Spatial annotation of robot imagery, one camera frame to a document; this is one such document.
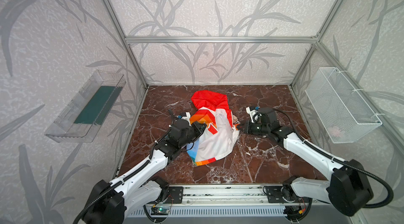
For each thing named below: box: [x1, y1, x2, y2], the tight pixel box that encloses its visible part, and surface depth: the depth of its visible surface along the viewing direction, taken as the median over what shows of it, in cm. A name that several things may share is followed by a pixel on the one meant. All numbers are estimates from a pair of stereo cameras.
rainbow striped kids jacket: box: [186, 89, 240, 167], surface depth 95 cm
